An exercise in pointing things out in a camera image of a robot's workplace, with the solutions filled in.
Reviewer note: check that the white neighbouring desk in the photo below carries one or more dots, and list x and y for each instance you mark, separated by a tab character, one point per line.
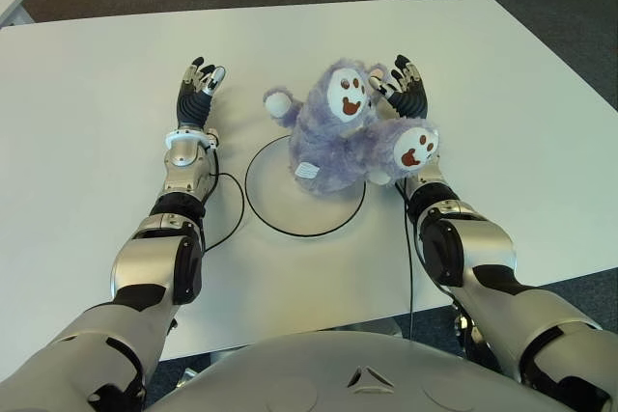
12	7

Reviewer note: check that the grey robot torso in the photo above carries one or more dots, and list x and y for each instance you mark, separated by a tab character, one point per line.
314	373

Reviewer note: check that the purple plush bunny doll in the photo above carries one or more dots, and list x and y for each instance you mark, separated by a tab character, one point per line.
338	142

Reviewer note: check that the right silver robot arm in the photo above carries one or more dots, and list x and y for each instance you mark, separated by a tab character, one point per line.
483	248

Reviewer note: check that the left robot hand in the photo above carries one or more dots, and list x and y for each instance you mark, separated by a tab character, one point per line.
193	108

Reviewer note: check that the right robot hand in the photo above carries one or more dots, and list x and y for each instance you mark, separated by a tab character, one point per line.
410	98

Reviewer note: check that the white plate black rim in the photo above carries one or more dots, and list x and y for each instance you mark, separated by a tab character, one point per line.
309	219

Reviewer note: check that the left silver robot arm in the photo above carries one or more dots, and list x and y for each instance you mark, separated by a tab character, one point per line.
154	257

